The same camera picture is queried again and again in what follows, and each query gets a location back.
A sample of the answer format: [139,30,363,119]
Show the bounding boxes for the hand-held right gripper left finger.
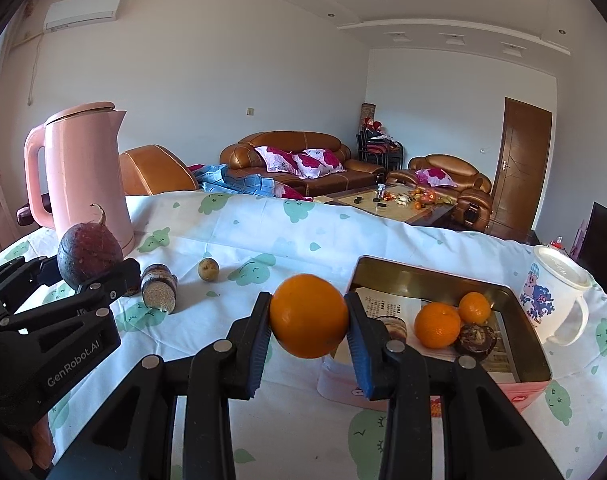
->
[48,291,273,480]

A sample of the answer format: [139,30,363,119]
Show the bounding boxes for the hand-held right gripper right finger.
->
[344,291,564,480]

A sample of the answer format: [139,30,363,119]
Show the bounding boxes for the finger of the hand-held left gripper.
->
[0,256,67,302]
[0,258,142,331]

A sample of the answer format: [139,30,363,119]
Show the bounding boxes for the purple passion fruit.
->
[58,204,124,291]

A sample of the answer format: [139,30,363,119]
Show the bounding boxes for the orange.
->
[458,292,493,324]
[270,274,349,359]
[414,302,461,350]

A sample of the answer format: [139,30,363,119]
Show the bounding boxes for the pink metal tin box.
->
[316,255,553,418]

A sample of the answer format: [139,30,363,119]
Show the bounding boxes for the dark brown round fruit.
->
[453,324,498,359]

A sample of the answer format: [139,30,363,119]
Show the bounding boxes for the dark red chair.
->
[16,192,52,226]

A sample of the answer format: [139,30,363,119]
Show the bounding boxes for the white paper leaflet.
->
[356,287,424,356]

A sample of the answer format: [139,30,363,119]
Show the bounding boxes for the pink electric kettle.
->
[24,102,136,257]

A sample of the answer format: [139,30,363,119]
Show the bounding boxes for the printed picture sheet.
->
[483,310,521,376]

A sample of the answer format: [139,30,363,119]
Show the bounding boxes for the wooden coffee table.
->
[313,185,457,228]

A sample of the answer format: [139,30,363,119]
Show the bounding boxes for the blue plaid blanket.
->
[186,162,279,197]

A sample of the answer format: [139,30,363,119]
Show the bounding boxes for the pink floral cloth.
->
[276,184,314,203]

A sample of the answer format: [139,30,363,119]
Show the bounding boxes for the pile of snacks and oranges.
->
[393,187,454,210]

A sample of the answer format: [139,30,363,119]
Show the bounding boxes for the pink floral pillow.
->
[292,148,347,180]
[414,167,457,188]
[254,146,304,177]

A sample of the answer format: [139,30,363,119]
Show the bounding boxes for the white cartoon mug with lid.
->
[518,246,593,347]

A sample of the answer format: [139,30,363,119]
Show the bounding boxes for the stacked dark chairs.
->
[356,127,404,171]

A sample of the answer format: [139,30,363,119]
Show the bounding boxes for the brown leather armchair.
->
[386,154,494,233]

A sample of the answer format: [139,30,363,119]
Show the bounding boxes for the brown leather three-seat sofa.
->
[220,131,387,198]

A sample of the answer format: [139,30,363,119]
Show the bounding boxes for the brown wooden door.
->
[485,96,554,241]

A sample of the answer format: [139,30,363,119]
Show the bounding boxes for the white air conditioner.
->
[44,0,125,32]

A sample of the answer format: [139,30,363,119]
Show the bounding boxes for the black television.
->
[576,201,607,306]

